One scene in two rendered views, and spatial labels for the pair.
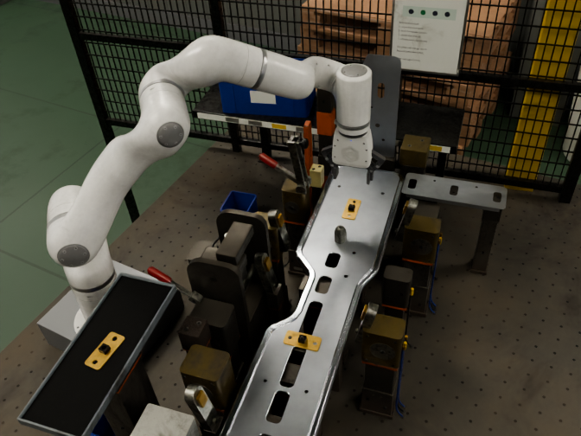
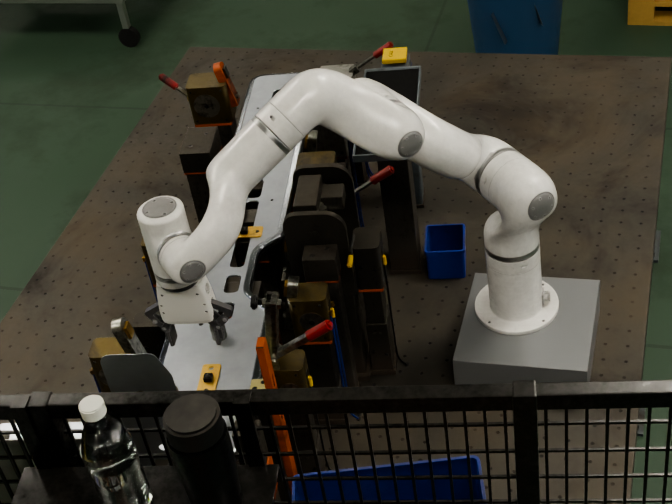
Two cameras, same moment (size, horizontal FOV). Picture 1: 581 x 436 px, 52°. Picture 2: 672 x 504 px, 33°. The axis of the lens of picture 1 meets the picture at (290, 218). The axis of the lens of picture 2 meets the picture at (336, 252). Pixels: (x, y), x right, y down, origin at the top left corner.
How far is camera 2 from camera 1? 2.95 m
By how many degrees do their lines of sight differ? 98
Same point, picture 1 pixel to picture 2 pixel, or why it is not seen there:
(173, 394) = (414, 304)
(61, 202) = (516, 160)
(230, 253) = (305, 177)
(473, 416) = not seen: hidden behind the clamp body
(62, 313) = (578, 296)
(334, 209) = (233, 374)
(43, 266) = not seen: outside the picture
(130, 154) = not seen: hidden behind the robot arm
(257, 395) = (275, 189)
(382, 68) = (133, 371)
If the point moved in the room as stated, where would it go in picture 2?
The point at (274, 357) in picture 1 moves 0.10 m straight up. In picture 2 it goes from (268, 215) to (260, 181)
